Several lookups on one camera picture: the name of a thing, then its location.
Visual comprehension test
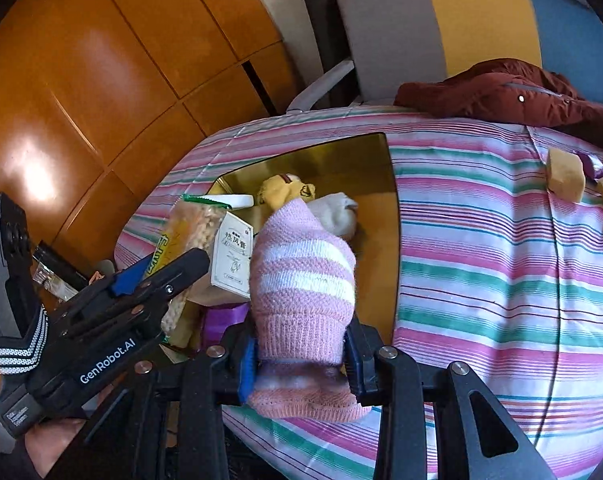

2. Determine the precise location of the pink striped sock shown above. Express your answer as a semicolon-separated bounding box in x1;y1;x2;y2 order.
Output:
246;199;373;423

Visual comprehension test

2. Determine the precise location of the white sock blue cuff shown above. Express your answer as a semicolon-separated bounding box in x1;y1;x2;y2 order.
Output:
309;192;359;241

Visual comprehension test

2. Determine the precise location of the dark red padded jacket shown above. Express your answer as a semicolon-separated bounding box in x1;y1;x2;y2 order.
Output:
394;59;603;133

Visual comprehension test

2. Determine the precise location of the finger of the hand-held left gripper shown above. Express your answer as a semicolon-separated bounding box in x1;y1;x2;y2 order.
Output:
56;255;154;321
64;247;211;341

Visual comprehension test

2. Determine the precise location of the purple plastic packet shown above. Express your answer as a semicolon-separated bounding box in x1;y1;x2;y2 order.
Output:
201;305;252;351

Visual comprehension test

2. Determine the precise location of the purple wrapper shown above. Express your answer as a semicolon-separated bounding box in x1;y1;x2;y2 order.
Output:
579;152;603;181

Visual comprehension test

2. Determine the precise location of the black upright bar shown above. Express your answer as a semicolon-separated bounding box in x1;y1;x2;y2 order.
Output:
300;0;362;108

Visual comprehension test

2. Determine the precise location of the clear snack packet green label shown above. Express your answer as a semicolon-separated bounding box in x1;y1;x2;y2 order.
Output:
151;194;254;348

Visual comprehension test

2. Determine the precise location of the orange wooden wardrobe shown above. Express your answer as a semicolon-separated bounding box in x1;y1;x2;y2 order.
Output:
0;0;312;281

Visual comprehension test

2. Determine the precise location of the person's left hand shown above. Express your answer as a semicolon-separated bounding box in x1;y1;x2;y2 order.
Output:
24;417;89;478

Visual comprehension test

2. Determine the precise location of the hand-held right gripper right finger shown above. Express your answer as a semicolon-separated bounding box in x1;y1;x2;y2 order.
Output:
344;317;557;480

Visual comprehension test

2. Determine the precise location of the grey yellow blue chair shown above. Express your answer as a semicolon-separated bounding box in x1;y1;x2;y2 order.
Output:
285;0;603;113

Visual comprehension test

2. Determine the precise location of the striped bed sheet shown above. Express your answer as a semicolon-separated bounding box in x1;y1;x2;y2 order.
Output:
114;105;603;480

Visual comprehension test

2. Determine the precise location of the dark glossy object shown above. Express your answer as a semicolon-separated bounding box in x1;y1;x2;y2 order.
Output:
31;240;89;306

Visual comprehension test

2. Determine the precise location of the maroon gift box gold interior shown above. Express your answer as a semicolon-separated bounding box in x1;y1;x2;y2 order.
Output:
187;132;401;351

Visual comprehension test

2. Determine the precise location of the yellow plush toy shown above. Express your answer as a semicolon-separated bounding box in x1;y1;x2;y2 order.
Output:
254;172;317;211

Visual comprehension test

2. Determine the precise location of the white printed carton box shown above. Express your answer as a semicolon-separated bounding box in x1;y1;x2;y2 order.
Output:
186;210;254;306

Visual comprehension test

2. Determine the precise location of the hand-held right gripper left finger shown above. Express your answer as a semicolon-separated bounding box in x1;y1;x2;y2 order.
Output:
46;322;259;480

